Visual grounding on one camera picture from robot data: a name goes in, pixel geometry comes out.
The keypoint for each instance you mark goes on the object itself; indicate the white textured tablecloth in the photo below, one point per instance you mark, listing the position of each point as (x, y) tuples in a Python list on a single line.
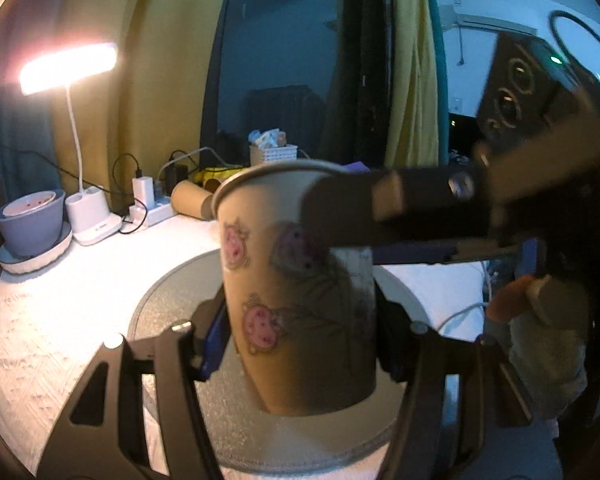
[(53, 321)]

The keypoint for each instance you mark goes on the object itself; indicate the brown pig-print paper cup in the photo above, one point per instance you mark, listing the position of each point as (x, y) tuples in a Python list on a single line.
[(301, 313)]

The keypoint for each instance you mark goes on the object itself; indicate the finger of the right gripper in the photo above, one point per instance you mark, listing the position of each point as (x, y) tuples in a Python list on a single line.
[(379, 208), (446, 251)]

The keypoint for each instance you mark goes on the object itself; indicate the white plate under bowl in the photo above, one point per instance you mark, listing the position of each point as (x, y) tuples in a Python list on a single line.
[(25, 265)]

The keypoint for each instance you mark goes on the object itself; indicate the white power strip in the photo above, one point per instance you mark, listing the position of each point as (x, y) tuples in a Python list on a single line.
[(162, 210)]

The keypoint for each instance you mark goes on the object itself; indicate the gloved right hand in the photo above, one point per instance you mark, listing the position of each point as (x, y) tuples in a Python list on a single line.
[(543, 324)]

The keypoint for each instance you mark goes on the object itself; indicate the purple bowl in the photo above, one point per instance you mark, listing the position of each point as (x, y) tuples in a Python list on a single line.
[(31, 224)]

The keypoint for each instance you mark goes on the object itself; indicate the white usb charger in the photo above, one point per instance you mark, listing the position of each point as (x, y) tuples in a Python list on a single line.
[(143, 191)]

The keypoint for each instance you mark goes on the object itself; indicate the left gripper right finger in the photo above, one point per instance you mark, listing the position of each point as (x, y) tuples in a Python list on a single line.
[(464, 413)]

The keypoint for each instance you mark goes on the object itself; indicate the white desk lamp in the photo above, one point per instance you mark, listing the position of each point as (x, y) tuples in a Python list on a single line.
[(89, 215)]

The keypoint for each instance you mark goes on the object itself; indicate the plain brown paper cup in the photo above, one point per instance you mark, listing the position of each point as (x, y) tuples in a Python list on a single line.
[(191, 200)]

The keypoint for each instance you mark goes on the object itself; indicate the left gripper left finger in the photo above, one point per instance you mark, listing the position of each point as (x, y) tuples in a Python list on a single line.
[(101, 433)]

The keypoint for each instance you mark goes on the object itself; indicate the white plastic basket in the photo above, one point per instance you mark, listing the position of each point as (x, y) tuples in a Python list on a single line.
[(270, 146)]

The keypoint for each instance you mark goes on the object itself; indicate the yellow snack bag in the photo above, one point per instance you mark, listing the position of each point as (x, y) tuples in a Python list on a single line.
[(201, 176)]

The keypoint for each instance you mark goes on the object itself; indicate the round grey mat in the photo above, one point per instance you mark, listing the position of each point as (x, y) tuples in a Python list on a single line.
[(249, 443)]

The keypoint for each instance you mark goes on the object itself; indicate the black power adapter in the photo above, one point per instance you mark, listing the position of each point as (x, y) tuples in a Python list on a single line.
[(173, 175)]

